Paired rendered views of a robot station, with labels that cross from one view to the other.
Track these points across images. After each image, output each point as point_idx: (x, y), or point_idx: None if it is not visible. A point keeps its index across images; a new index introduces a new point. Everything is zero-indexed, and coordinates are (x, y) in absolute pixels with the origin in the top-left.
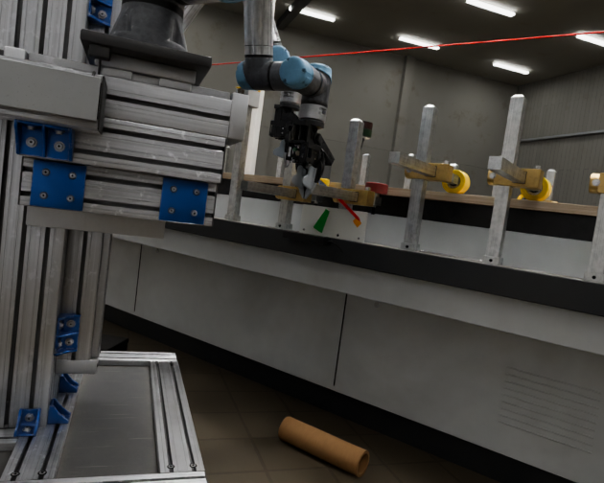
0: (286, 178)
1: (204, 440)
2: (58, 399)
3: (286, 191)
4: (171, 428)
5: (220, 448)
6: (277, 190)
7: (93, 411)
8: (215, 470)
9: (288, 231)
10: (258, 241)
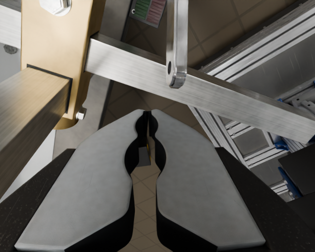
0: (57, 113)
1: (195, 35)
2: (291, 99)
3: (155, 58)
4: None
5: (202, 18)
6: (200, 75)
7: (291, 78)
8: (230, 9)
9: (162, 13)
10: (111, 89)
